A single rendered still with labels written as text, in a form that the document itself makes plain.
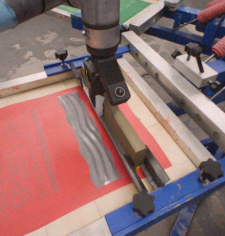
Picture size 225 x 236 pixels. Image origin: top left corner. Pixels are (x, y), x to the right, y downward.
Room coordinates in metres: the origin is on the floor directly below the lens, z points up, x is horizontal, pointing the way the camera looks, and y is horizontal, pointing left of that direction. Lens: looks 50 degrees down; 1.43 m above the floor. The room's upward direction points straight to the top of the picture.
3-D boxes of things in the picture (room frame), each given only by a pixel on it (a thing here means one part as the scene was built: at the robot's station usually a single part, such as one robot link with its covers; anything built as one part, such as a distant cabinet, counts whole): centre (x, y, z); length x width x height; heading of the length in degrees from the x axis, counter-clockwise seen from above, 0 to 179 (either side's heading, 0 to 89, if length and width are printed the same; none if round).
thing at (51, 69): (0.65, 0.11, 0.97); 0.30 x 0.05 x 0.07; 115
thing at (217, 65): (0.54, -0.30, 1.02); 0.17 x 0.06 x 0.05; 115
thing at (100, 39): (0.40, 0.03, 1.23); 0.08 x 0.08 x 0.05
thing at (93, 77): (0.41, 0.02, 1.15); 0.09 x 0.08 x 0.12; 25
